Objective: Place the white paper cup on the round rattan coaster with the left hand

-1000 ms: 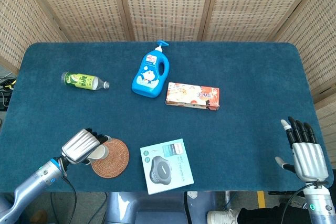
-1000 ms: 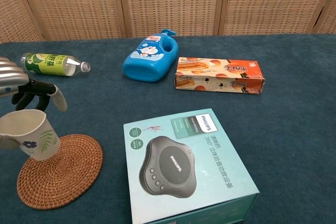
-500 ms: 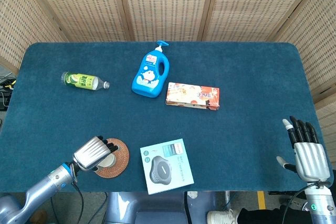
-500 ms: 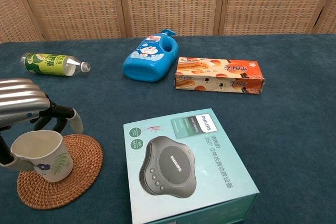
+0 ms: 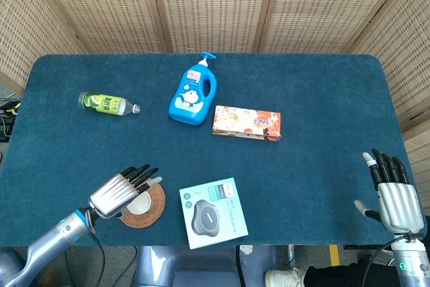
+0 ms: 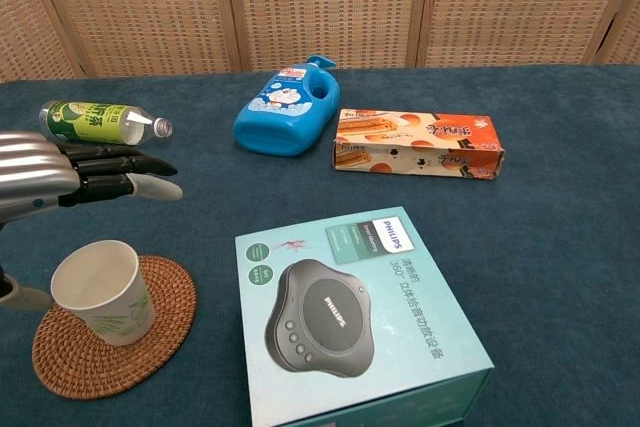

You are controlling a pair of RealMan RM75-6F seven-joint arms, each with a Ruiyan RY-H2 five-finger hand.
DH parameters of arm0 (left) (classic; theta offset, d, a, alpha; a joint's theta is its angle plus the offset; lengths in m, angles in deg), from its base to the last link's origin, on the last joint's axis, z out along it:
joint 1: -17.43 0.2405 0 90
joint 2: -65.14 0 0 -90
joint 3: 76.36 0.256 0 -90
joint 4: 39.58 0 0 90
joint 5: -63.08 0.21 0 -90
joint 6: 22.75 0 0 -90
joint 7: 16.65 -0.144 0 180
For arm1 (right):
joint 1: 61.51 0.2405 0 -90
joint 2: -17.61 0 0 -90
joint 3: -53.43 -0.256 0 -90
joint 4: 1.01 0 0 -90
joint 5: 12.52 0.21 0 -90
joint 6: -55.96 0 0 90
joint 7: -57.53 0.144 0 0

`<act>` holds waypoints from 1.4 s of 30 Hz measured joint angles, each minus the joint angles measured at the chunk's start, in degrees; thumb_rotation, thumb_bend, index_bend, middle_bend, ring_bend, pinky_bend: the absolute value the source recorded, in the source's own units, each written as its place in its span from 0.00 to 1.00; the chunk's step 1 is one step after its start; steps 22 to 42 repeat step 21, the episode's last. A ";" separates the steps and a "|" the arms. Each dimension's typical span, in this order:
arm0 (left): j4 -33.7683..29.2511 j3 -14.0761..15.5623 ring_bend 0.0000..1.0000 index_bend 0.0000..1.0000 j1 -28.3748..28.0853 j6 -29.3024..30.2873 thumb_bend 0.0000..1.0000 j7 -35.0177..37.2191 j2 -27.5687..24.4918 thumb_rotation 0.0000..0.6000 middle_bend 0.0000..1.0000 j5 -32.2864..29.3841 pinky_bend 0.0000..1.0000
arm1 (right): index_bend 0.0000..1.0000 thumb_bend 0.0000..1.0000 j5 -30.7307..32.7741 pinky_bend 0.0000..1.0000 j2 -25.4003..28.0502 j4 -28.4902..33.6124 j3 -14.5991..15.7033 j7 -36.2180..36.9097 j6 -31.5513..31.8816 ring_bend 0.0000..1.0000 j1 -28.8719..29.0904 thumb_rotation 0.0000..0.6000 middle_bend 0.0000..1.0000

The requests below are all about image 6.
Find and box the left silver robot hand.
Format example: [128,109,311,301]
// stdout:
[0,130,185,312]

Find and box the white floral paper cup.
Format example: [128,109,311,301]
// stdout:
[50,239,157,347]

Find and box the woven rattan coaster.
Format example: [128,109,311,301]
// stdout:
[31,255,198,401]

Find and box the green label plastic bottle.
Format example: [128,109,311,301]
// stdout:
[38,99,174,147]

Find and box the blue detergent bottle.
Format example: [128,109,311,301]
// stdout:
[233,54,342,157]

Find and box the woven folding screen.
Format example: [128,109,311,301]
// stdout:
[0,0,640,83]

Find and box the teal Philips speaker box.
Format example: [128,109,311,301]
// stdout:
[234,205,495,427]

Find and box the orange snack box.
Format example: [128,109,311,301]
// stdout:
[332,107,505,181]

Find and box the teal tablecloth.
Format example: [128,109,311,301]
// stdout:
[0,64,640,427]

